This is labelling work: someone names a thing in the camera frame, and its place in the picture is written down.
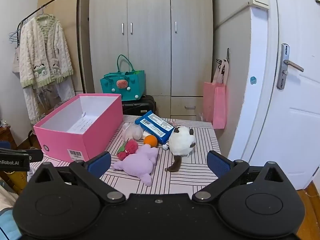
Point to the pink cardboard box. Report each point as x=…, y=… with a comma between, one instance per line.
x=75, y=142

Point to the blue tissue pack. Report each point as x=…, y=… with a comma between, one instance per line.
x=155, y=126

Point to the blue door sticker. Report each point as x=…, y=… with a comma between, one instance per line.
x=253, y=80

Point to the purple plush toy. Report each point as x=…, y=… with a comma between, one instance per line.
x=137, y=165

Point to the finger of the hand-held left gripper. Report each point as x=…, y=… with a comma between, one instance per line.
x=32, y=155

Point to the red strawberry plush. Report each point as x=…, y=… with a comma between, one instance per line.
x=130, y=146

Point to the light blue cloth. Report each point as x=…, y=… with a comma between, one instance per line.
x=8, y=223

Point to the black suitcase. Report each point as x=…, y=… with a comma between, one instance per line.
x=147, y=105

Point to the orange ball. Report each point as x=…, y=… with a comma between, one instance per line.
x=150, y=141

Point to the fuzzy cream green cardigan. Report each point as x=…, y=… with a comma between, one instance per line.
x=45, y=45

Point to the beige wooden wardrobe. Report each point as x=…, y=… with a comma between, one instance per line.
x=150, y=30

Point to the teal felt tote bag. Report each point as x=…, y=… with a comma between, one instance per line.
x=120, y=90

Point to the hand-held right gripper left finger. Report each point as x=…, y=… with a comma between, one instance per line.
x=100, y=164

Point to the floral fabric bundle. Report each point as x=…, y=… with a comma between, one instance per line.
x=133, y=131

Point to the white cloth tote bag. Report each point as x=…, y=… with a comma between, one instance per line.
x=16, y=60

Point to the pink paper bag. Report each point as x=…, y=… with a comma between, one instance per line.
x=215, y=105

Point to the brown wooden nightstand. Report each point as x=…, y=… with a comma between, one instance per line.
x=6, y=136

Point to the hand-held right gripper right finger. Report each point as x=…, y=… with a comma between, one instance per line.
x=218, y=165

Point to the white plush cat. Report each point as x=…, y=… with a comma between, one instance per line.
x=180, y=142

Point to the white door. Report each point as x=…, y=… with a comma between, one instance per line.
x=295, y=130

